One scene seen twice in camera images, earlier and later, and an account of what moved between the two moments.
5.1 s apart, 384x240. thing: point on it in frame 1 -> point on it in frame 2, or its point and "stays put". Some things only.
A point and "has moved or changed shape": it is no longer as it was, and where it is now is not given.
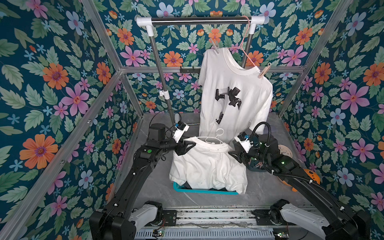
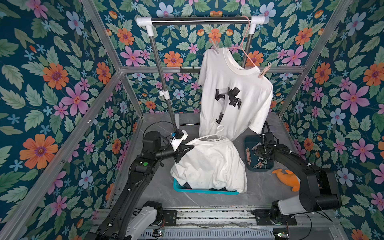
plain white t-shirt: (208, 165) stays put
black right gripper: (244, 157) -> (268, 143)
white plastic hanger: (213, 137) has moved or changed shape
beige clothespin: (265, 71) stays put
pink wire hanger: (241, 44) stays put
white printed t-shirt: (233, 99) stays put
